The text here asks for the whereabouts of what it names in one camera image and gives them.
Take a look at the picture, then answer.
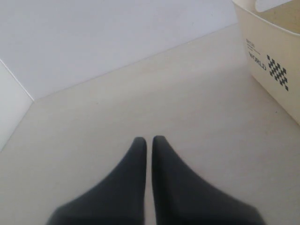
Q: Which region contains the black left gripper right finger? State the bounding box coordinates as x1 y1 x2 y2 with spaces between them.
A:
152 135 262 225

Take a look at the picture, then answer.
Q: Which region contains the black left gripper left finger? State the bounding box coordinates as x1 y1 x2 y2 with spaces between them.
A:
47 137 147 225

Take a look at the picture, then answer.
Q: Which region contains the cream plastic bin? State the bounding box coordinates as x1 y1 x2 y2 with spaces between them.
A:
233 0 300 122

